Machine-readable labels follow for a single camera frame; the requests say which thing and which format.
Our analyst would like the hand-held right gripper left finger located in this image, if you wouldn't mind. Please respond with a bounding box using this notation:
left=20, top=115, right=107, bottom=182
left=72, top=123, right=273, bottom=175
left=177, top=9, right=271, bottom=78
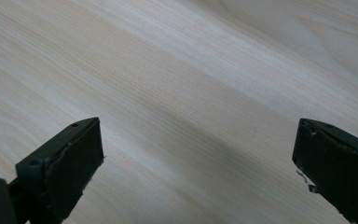
left=7, top=117, right=104, bottom=224

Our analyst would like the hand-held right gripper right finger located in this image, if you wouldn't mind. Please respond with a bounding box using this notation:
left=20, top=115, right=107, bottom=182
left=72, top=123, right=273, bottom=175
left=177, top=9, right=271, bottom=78
left=292, top=118, right=358, bottom=224

